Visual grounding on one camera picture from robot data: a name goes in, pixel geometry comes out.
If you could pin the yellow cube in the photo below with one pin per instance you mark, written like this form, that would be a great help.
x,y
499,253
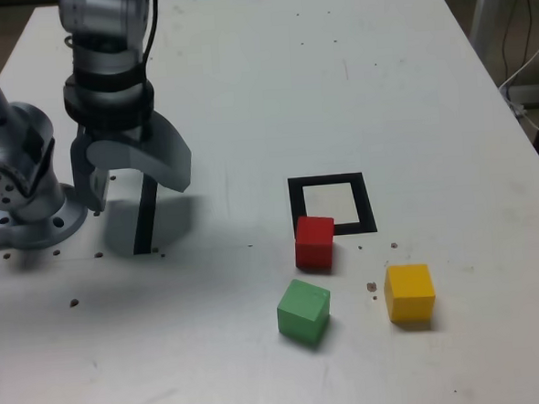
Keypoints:
x,y
410,298

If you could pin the red cube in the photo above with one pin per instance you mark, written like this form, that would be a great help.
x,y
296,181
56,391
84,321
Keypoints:
x,y
314,247

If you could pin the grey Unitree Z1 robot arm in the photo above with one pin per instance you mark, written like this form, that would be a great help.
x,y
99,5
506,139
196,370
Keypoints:
x,y
18,130

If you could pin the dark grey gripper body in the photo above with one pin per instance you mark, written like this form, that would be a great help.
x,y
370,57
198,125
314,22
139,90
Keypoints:
x,y
128,133

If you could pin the white furniture leg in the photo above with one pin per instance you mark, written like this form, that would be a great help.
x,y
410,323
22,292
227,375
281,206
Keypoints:
x,y
483,1

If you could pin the black tape square outline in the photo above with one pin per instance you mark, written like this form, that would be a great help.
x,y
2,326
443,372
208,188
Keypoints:
x,y
362,196

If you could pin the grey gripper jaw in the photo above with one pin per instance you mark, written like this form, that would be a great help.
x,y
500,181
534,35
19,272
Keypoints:
x,y
157,158
84,176

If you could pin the green cube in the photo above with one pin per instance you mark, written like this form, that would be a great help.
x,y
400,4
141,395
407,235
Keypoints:
x,y
301,312

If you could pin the black tape strip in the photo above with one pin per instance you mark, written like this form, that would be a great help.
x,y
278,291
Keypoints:
x,y
144,228

